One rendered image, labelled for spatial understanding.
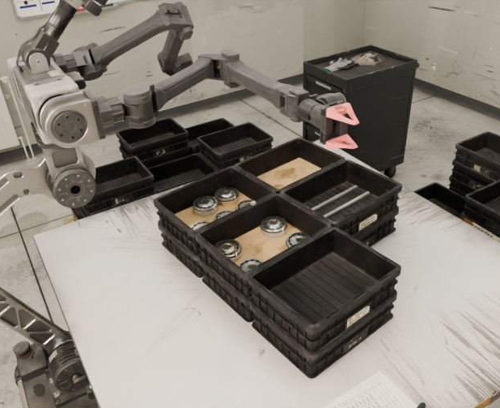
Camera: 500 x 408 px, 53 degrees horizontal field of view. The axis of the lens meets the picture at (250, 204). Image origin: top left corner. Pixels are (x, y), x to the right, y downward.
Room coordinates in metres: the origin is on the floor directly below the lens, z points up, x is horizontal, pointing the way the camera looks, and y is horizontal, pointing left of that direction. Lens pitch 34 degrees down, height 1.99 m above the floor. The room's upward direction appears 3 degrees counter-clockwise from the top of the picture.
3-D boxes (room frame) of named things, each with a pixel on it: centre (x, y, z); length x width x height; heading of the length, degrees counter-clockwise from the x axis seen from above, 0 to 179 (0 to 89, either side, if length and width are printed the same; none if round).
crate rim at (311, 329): (1.19, -0.22, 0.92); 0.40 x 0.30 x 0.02; 127
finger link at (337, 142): (1.12, -0.24, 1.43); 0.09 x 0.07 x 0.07; 29
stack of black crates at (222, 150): (2.87, 0.07, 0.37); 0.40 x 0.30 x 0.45; 119
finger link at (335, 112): (1.12, -0.24, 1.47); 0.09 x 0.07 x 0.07; 29
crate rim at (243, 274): (1.43, -0.04, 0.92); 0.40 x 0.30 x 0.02; 127
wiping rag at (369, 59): (3.38, -0.86, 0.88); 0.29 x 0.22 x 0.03; 119
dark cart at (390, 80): (3.28, -0.78, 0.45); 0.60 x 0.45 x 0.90; 119
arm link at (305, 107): (1.24, -0.18, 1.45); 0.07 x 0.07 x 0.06; 29
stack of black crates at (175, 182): (2.68, 0.42, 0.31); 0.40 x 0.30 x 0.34; 119
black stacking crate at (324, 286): (1.19, -0.22, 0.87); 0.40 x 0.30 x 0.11; 127
